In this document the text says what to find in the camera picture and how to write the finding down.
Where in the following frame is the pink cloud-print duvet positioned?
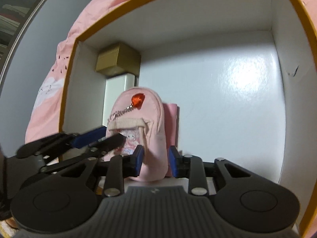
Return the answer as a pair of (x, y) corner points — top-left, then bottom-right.
(25, 0), (129, 143)

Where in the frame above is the pink mini backpack pouch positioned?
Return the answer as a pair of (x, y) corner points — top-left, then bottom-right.
(102, 87), (178, 182)

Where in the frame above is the white rectangular box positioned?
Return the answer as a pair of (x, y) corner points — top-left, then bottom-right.
(101, 72), (139, 130)

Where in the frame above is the small gold box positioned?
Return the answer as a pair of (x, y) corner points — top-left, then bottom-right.
(96, 42), (141, 77)

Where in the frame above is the dark framed window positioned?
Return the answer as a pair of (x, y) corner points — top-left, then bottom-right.
(1, 0), (47, 85)

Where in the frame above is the large orange cardboard box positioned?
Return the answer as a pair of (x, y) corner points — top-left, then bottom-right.
(59, 0), (316, 235)

